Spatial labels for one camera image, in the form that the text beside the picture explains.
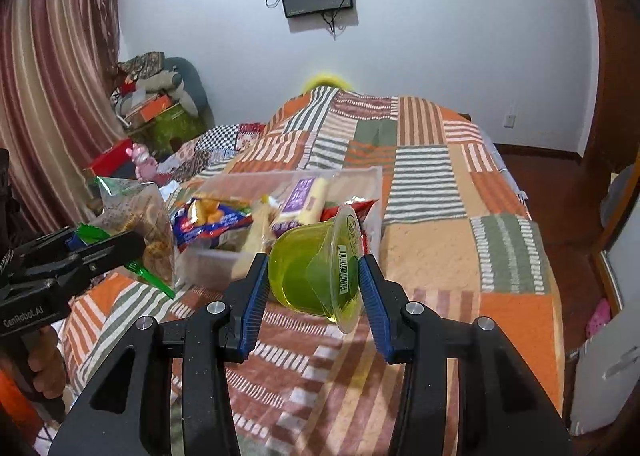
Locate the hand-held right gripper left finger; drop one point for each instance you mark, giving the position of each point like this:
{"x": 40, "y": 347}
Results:
{"x": 255, "y": 306}

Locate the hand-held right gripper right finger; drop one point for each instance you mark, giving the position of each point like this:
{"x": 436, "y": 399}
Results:
{"x": 375, "y": 306}

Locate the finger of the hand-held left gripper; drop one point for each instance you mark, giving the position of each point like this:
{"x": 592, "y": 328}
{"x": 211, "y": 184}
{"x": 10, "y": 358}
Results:
{"x": 107, "y": 251}
{"x": 55, "y": 242}

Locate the green-edged cookie bag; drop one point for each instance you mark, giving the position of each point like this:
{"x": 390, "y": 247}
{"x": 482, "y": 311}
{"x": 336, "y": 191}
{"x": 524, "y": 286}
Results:
{"x": 145, "y": 226}

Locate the green jelly cup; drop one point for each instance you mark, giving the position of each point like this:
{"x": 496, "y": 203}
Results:
{"x": 310, "y": 281}

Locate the clear plastic container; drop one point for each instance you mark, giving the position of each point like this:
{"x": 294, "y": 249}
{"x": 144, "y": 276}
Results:
{"x": 280, "y": 216}

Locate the person's left hand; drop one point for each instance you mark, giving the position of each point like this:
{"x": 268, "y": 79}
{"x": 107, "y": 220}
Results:
{"x": 47, "y": 366}

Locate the long cream snack packet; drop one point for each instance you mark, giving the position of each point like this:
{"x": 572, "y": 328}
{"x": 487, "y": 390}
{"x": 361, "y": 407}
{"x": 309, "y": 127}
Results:
{"x": 260, "y": 236}

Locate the red snack packet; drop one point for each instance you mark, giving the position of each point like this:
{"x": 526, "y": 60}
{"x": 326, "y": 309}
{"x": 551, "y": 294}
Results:
{"x": 357, "y": 216}

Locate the red flat box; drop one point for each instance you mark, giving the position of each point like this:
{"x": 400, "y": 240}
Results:
{"x": 107, "y": 158}

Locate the pink plush toy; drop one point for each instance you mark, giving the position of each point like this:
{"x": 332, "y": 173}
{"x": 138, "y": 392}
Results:
{"x": 142, "y": 163}

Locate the blue snack bag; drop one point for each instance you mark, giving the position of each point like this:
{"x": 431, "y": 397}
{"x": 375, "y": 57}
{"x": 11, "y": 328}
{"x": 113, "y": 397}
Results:
{"x": 212, "y": 221}

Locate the striped patchwork bedspread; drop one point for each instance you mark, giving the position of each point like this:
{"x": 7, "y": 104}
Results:
{"x": 425, "y": 216}

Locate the person's orange garment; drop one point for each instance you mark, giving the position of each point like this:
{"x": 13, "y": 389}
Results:
{"x": 12, "y": 401}

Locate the labelled wafer packet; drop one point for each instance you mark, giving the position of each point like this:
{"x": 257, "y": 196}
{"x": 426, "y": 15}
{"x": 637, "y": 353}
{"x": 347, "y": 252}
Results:
{"x": 300, "y": 201}

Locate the green patterned box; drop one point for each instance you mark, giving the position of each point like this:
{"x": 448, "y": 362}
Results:
{"x": 177, "y": 128}

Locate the orange cardboard box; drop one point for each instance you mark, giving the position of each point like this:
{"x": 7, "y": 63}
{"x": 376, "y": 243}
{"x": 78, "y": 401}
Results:
{"x": 150, "y": 111}

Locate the checkered patchwork quilt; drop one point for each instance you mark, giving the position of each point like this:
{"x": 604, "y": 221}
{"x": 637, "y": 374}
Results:
{"x": 220, "y": 143}

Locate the striped curtain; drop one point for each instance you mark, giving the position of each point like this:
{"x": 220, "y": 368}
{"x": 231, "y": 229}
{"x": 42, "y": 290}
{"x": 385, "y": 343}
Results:
{"x": 50, "y": 86}

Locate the patterned dark cloth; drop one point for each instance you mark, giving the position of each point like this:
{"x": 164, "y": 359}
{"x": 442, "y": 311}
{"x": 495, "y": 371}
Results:
{"x": 140, "y": 65}

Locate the pink slippers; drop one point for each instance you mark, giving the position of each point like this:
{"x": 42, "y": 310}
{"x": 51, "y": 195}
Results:
{"x": 598, "y": 318}

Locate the yellow hoop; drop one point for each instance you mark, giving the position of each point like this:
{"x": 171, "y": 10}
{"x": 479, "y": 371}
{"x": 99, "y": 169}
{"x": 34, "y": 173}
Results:
{"x": 325, "y": 80}

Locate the grey chair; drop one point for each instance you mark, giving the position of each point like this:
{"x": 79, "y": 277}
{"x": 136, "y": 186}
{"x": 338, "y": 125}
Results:
{"x": 617, "y": 196}

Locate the brown wooden door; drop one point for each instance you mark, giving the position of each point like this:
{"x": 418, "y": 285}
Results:
{"x": 612, "y": 36}

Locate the white wall socket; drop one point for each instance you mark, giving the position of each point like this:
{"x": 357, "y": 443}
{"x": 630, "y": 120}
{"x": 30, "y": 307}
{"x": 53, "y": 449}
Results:
{"x": 509, "y": 121}

